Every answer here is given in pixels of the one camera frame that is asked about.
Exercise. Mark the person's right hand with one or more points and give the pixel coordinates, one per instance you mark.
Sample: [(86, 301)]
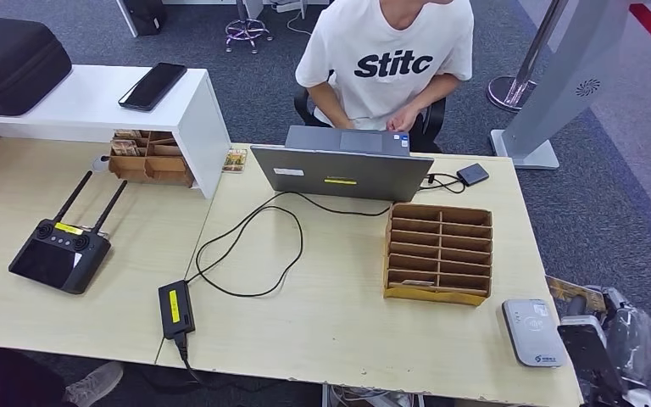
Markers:
[(346, 123)]

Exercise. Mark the person's left hand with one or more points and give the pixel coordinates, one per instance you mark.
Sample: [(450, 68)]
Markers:
[(404, 119)]

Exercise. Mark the large cardboard slot organizer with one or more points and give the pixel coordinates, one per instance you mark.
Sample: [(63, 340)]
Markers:
[(438, 247)]

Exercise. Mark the person's right forearm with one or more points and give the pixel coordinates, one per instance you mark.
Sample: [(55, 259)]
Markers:
[(325, 104)]

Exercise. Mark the person's left forearm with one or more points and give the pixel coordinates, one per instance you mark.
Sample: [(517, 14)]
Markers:
[(435, 92)]

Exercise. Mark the person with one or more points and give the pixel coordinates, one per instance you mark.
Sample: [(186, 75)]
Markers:
[(387, 90)]

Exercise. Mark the small printed card pack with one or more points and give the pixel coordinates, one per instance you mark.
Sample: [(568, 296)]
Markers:
[(234, 160)]

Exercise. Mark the white card reader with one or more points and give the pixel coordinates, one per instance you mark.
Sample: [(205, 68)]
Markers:
[(530, 331)]

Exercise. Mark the person's foot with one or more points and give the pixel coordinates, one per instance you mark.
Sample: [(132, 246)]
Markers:
[(92, 385)]

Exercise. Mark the person's leg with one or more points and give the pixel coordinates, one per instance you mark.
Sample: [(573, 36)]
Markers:
[(5, 382)]

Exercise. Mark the black office chair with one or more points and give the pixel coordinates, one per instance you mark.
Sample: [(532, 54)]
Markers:
[(302, 107)]

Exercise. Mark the grey laptop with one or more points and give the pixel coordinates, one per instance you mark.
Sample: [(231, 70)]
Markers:
[(348, 174)]

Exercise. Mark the small black external drive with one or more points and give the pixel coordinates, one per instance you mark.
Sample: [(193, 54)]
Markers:
[(472, 174)]

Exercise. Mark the chrome stool base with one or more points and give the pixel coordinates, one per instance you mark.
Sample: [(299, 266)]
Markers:
[(245, 29)]

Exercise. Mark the grey kiosk stand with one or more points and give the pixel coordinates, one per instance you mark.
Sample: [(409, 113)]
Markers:
[(572, 67)]

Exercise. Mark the small cardboard compartment box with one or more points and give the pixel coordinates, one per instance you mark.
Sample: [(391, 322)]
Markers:
[(157, 168)]

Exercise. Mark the black smartphone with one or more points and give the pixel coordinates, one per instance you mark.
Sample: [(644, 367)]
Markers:
[(152, 86)]

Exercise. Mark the stack of printed cards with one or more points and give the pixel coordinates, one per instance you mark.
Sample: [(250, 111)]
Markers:
[(125, 147)]

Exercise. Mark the black computer tower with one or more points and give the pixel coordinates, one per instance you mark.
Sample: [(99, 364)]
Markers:
[(143, 17)]

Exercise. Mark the small white round object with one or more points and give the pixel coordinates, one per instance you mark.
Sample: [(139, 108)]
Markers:
[(100, 164)]

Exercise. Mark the black laptop power adapter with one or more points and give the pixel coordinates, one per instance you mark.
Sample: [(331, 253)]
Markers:
[(175, 309)]

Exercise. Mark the white desk shelf riser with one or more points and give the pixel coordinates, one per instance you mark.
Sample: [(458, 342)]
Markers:
[(78, 101)]

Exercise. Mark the black remote controller with antennas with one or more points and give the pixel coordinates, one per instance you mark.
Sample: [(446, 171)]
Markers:
[(58, 261)]

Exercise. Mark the black carrying case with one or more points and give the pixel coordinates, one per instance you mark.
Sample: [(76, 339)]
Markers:
[(11, 62)]

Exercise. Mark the chrome stanchion post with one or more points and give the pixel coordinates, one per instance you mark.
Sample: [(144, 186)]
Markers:
[(508, 92)]

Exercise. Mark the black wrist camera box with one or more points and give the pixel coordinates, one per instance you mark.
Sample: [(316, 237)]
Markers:
[(586, 351)]

